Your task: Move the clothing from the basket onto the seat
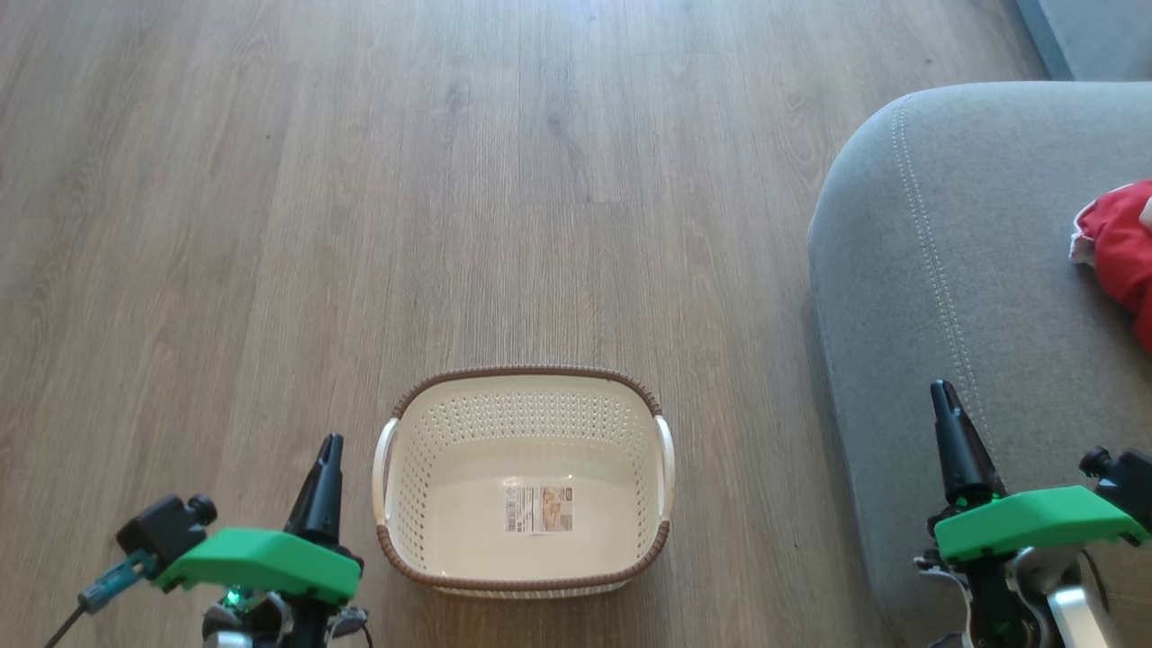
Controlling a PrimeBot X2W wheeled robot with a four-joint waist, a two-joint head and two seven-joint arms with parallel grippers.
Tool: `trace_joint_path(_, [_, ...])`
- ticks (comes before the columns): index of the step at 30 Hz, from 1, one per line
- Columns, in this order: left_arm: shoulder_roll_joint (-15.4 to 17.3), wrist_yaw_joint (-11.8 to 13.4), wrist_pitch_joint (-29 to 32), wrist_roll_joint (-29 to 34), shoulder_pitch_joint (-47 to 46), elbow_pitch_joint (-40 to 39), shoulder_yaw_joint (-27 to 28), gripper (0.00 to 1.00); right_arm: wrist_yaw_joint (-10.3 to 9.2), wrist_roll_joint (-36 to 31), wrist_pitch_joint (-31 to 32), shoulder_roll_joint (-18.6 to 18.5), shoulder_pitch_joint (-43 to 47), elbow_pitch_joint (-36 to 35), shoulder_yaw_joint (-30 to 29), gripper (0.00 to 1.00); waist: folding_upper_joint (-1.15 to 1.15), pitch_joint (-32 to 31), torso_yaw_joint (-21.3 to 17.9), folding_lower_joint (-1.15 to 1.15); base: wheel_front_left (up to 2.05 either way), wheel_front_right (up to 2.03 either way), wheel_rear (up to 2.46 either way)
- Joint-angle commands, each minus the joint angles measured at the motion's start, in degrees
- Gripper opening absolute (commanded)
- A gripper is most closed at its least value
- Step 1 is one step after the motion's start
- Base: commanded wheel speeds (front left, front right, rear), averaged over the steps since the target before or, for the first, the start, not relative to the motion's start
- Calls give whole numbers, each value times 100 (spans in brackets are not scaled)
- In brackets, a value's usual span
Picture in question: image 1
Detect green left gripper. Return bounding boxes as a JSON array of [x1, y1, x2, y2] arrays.
[[153, 434, 363, 606]]

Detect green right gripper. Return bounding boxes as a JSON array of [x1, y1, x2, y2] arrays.
[[930, 380, 1151, 565]]

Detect red and white garment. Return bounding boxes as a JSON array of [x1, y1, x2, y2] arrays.
[[1069, 180, 1152, 354]]

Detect grey ottoman sofa section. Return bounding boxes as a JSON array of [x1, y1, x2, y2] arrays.
[[807, 82, 1152, 648]]

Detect cream laundry basket brown rim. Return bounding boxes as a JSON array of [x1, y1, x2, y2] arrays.
[[373, 364, 676, 599]]

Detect printed basket label sticker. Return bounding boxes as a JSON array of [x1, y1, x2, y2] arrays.
[[505, 487, 574, 534]]

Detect teal cable connector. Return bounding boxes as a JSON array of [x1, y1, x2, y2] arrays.
[[78, 551, 159, 615]]

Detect thin black cable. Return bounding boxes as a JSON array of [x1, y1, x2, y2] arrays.
[[43, 607, 87, 648]]

